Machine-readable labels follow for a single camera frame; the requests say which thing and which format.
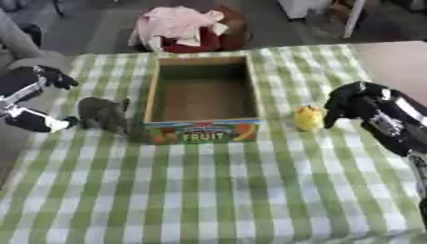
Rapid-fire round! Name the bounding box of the yellow soft toy chick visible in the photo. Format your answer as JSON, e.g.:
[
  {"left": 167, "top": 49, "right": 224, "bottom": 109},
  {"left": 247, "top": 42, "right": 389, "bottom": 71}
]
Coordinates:
[{"left": 292, "top": 105, "right": 326, "bottom": 132}]

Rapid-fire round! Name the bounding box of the white furniture leg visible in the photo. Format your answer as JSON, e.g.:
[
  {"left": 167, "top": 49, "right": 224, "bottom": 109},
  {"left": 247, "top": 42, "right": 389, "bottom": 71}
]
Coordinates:
[{"left": 341, "top": 0, "right": 369, "bottom": 39}]

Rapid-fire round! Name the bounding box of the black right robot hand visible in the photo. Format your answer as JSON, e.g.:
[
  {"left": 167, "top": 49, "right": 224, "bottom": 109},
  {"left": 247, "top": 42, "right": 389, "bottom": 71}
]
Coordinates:
[{"left": 321, "top": 80, "right": 427, "bottom": 157}]

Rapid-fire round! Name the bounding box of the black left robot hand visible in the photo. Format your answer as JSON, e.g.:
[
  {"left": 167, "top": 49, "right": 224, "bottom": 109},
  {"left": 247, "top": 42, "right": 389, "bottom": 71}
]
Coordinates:
[{"left": 0, "top": 65, "right": 82, "bottom": 133}]

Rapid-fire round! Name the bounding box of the open cardboard fruit box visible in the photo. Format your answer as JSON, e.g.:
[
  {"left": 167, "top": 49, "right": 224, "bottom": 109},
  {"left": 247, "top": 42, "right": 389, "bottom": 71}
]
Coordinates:
[{"left": 132, "top": 53, "right": 264, "bottom": 146}]

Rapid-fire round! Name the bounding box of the grey soft toy animal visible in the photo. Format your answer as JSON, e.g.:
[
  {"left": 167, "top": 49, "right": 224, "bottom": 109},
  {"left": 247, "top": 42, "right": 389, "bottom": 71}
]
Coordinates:
[{"left": 74, "top": 96, "right": 133, "bottom": 136}]

